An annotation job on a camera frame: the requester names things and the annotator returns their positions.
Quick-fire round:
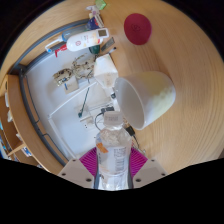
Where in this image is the brown tree figurine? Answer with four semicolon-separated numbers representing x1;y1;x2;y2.
52;56;96;88

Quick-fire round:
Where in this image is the white power strip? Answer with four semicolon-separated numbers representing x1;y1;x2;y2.
79;105;116;132

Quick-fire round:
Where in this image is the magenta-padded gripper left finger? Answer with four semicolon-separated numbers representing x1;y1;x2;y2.
58;147;100;190

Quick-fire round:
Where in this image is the grey metal frame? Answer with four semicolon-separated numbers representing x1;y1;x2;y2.
9;18;89;167

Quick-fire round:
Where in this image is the wooden shelf unit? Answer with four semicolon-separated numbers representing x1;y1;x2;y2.
0;73;48;168

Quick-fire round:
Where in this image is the clear plastic water bottle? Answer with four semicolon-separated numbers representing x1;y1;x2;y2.
94;110;133;191

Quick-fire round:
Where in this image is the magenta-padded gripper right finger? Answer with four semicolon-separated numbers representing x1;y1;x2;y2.
127;147;168;190

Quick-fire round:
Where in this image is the small green sanitizer bottle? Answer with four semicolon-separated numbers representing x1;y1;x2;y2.
95;0;108;10

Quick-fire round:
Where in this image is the cream ceramic mug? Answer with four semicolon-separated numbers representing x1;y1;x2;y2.
113;70;177;131

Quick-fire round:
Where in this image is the white pump bottle red top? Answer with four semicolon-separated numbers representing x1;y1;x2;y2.
54;27;110;58

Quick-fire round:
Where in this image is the flat round red coaster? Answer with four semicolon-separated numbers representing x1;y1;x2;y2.
123;12;153;46

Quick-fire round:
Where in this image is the small blue box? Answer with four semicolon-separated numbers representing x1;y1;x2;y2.
87;16;100;31

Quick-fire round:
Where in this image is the white pink pouch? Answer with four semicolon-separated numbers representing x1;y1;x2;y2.
86;5;101;19

